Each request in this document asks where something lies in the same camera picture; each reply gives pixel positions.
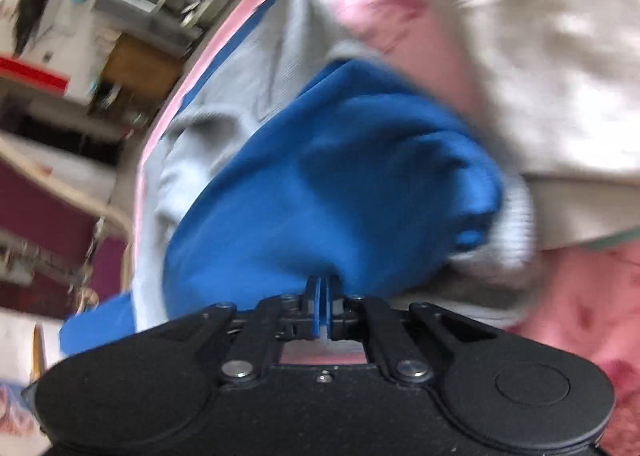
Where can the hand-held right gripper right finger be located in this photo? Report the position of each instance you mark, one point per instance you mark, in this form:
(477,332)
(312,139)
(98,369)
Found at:
(330,308)

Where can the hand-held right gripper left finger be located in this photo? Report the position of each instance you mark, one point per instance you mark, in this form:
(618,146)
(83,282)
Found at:
(314,308)

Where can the blue garment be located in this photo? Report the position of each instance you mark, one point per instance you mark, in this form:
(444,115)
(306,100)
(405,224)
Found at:
(325,175)

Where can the grey waffle-knit garment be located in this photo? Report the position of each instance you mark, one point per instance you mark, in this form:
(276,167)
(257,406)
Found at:
(240,85)

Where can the round wooden table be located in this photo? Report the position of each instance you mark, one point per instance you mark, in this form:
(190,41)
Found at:
(36,351)

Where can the wooden cabinet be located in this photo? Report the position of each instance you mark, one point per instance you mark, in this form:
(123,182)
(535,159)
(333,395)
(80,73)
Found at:
(140,65)

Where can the maroon banquet chair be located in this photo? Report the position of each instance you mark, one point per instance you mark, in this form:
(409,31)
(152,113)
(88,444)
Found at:
(30,206)

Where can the pink embroidered blanket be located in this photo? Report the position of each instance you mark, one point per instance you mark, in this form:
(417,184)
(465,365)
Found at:
(380,0)

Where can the cream sweatshirt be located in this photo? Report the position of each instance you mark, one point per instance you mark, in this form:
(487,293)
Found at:
(550,60)

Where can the steel counter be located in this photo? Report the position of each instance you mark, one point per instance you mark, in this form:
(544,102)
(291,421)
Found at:
(132,8)

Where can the long red banner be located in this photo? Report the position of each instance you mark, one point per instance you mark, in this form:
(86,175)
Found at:
(30,73)

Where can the black hanging coat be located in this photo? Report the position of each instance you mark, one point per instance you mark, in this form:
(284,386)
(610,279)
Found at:
(35,0)

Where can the wall poster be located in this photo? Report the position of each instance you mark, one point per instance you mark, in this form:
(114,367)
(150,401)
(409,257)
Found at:
(12,411)

